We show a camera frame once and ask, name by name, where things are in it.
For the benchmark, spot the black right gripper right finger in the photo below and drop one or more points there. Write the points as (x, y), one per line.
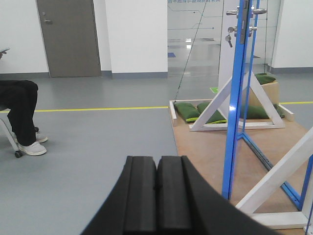
(188, 205)

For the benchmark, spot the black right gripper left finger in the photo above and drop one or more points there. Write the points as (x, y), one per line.
(130, 208)

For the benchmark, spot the blue door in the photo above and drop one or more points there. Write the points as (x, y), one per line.
(233, 135)

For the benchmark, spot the white triangular wooden brace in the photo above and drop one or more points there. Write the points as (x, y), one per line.
(221, 103)

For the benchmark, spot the wooden base platform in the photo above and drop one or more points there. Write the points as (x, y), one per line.
(206, 150)

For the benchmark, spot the white near diagonal brace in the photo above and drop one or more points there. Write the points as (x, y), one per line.
(276, 176)

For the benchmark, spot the white base border beam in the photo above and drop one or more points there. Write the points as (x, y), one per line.
(173, 114)

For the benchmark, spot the green sandbag left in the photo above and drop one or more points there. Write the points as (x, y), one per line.
(187, 111)

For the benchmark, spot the white sneaker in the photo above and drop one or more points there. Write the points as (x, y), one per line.
(35, 149)
(41, 138)

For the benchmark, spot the green sandbag right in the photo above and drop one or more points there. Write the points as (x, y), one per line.
(253, 112)

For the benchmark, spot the green floor sticker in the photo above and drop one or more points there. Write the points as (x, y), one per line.
(214, 90)

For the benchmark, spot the white chair with caster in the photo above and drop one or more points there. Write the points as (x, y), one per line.
(4, 127)

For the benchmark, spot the wooden box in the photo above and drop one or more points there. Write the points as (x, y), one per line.
(271, 90)

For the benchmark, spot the green sandbag on box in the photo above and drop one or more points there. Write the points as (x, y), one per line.
(264, 78)

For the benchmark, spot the seated person black trousers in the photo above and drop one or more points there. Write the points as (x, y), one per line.
(20, 97)

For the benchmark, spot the key in lock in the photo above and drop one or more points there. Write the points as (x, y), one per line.
(228, 37)

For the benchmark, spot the silver thumb turn lock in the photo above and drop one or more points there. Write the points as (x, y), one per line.
(251, 29)

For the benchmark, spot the smartphone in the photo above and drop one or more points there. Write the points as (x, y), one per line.
(4, 50)

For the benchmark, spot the metal lock faceplate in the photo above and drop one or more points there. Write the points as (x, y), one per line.
(244, 21)

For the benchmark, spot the blue door frame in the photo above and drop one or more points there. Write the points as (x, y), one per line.
(276, 166)

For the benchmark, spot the grey wall door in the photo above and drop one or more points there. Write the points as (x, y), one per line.
(70, 37)

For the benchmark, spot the silver door lever handle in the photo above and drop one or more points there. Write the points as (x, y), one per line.
(254, 11)

